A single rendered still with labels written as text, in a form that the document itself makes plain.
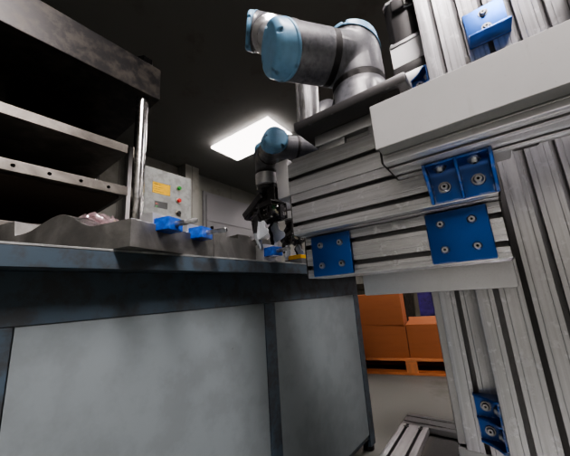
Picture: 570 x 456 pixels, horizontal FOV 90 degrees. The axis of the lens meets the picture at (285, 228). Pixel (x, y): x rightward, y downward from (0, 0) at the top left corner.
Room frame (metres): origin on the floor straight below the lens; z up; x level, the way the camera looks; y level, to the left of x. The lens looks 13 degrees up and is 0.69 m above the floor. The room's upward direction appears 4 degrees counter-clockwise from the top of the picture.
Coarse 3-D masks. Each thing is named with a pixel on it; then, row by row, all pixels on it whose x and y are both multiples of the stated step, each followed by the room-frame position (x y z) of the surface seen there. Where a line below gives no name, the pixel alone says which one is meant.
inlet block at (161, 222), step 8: (144, 216) 0.58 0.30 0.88; (152, 216) 0.58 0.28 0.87; (160, 216) 0.60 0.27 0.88; (168, 216) 0.57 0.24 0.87; (160, 224) 0.57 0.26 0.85; (168, 224) 0.57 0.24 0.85; (176, 224) 0.58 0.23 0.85; (184, 224) 0.58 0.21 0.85; (160, 232) 0.59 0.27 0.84; (168, 232) 0.60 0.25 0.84; (176, 232) 0.60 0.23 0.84
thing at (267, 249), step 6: (264, 246) 0.89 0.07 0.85; (270, 246) 0.91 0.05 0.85; (276, 246) 0.87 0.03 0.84; (258, 252) 0.90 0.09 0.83; (264, 252) 0.89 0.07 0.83; (270, 252) 0.87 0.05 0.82; (276, 252) 0.87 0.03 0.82; (258, 258) 0.90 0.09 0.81; (264, 258) 0.89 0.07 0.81; (270, 258) 0.91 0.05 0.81
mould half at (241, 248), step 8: (216, 240) 0.81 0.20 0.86; (224, 240) 0.84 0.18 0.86; (232, 240) 0.86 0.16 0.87; (240, 240) 0.89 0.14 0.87; (248, 240) 0.92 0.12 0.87; (264, 240) 0.98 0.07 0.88; (216, 248) 0.81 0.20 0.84; (224, 248) 0.84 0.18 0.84; (232, 248) 0.86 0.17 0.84; (240, 248) 0.89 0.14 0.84; (248, 248) 0.91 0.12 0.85; (216, 256) 0.81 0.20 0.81; (224, 256) 0.84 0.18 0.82; (232, 256) 0.86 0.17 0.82; (240, 256) 0.89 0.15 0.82; (248, 256) 0.91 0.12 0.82
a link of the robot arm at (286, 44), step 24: (264, 24) 0.66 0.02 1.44; (288, 24) 0.45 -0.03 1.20; (312, 24) 0.47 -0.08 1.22; (264, 48) 0.52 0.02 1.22; (288, 48) 0.47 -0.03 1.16; (312, 48) 0.48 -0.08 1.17; (336, 48) 0.49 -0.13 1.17; (264, 72) 0.54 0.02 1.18; (288, 72) 0.51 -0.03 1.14; (312, 72) 0.51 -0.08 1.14
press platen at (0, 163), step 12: (0, 168) 1.01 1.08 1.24; (12, 168) 1.03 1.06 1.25; (24, 168) 1.06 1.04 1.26; (36, 168) 1.09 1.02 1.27; (48, 168) 1.12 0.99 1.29; (48, 180) 1.13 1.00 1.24; (60, 180) 1.15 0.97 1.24; (72, 180) 1.19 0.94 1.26; (84, 180) 1.22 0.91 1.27; (96, 180) 1.26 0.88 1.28; (108, 192) 1.31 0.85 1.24; (120, 192) 1.35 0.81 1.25; (108, 204) 1.49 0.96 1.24
